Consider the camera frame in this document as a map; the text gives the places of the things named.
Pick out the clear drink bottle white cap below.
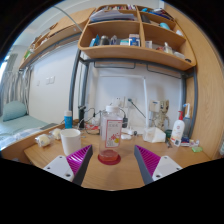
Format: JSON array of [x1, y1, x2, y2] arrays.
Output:
[[98, 105, 124, 164]]

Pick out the blue and white tube bottle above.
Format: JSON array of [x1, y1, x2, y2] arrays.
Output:
[[63, 110, 73, 130]]

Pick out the white paper cup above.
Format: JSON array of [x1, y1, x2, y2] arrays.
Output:
[[59, 128, 82, 157]]

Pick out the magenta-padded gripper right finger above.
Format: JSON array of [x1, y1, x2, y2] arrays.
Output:
[[133, 144, 184, 186]]

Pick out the white pump bottle red cap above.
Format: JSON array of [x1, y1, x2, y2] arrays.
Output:
[[170, 110, 186, 148]]

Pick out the wooden shelf unit with items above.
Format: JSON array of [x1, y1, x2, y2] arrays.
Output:
[[78, 3, 197, 72]]

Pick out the flat round red coaster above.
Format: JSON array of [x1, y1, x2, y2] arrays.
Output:
[[97, 153, 122, 166]]

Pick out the white power strip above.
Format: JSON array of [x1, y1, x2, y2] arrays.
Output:
[[121, 127, 138, 136]]

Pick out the white wall switch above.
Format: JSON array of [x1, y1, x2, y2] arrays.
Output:
[[45, 75, 56, 86]]

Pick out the wrapped yellow pastry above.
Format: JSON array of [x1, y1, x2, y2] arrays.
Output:
[[49, 128, 64, 141], [34, 133, 54, 148]]

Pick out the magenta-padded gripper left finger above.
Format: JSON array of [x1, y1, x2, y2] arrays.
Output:
[[43, 144, 94, 187]]

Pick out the long wooden shelf board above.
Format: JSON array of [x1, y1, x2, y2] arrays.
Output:
[[19, 7, 96, 70]]

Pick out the wooden tree figurine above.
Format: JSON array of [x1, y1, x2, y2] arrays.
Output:
[[154, 99, 171, 131]]

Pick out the black electric shaver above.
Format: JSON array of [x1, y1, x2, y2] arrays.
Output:
[[77, 105, 87, 130]]

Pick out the teal pillow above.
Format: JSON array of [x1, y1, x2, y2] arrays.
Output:
[[1, 100, 28, 123]]

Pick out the small green packet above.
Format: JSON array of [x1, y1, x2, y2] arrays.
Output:
[[191, 146, 204, 154]]

